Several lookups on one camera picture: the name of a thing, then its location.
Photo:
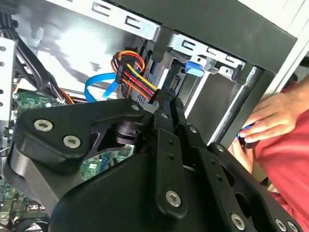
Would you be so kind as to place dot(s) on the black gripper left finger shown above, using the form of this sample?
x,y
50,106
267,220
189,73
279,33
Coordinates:
x,y
58,130

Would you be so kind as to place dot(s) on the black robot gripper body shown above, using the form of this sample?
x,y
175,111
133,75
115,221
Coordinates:
x,y
116,198

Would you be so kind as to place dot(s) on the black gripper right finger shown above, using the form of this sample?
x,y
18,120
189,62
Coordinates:
x,y
210,164

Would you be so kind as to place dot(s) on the person's left hand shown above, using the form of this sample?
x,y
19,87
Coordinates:
x,y
242,157

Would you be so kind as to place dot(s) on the person's right hand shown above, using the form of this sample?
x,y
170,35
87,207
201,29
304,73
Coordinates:
x,y
272,113

